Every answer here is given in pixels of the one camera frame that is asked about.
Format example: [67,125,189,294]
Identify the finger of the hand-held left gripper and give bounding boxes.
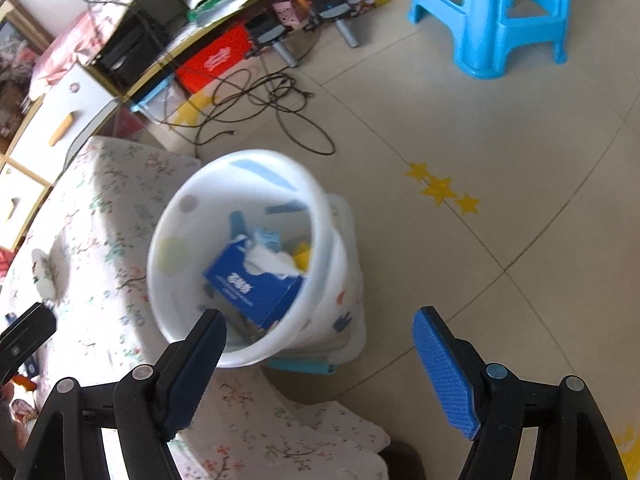
[0,302,57,386]

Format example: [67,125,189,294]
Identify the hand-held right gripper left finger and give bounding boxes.
[20,309,227,480]

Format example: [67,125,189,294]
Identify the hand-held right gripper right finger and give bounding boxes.
[412,306,628,480]

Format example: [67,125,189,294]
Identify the blue tissue box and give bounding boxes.
[202,239,306,329]

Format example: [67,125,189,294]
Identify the light blue milk carton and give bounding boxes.
[251,227,286,257]

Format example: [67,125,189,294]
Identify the yellow green sponge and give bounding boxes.
[291,242,314,277]

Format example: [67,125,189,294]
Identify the white plastic bin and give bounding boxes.
[146,149,368,369]

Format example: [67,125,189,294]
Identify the white snack packet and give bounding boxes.
[30,249,62,306]

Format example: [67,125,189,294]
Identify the floral tablecloth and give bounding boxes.
[0,135,392,480]

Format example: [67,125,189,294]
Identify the wooden shelf cabinet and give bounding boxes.
[0,0,121,253]

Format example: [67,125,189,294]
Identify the pink cloth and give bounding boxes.
[27,10,113,101]

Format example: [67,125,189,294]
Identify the black electronic box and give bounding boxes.
[94,10,174,97]

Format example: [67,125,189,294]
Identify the framed picture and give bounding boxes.
[0,0,55,101]

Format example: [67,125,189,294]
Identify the red box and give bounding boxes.
[175,27,252,94]

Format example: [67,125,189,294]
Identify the low wooden media cabinet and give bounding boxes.
[76,0,361,111]

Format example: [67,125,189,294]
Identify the blue plastic stool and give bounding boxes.
[408,0,571,80]

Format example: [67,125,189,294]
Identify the black cables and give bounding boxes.
[194,67,337,157]

